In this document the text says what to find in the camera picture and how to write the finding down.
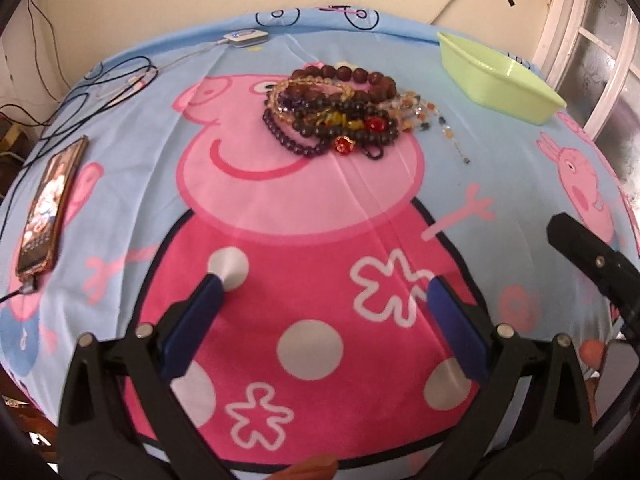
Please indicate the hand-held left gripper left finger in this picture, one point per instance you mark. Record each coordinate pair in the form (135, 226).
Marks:
(195, 330)

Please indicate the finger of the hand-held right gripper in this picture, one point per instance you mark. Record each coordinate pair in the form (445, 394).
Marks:
(595, 260)

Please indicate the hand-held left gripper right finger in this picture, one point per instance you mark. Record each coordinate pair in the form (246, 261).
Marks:
(457, 330)

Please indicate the green plastic bowl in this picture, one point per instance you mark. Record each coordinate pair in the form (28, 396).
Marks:
(490, 82)

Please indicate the printed cartoon blanket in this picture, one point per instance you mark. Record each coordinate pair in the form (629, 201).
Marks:
(300, 260)

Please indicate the smartphone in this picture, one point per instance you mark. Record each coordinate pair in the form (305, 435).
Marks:
(47, 210)

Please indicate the white window frame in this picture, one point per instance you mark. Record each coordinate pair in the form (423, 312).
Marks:
(585, 60)

